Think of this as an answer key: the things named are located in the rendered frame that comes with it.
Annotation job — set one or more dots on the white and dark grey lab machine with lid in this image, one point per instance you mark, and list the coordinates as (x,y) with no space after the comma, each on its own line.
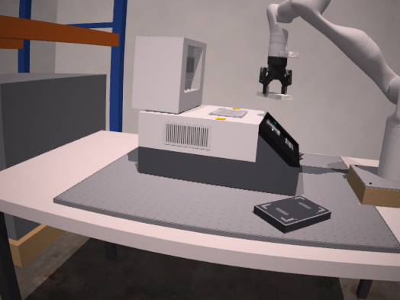
(179,137)

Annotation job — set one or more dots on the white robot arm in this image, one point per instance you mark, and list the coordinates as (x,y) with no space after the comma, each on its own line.
(359,48)

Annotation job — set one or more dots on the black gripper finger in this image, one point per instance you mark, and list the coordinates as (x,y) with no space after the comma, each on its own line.
(265,79)
(286,80)

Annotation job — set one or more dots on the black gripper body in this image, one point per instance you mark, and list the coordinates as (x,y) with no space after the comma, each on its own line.
(276,63)

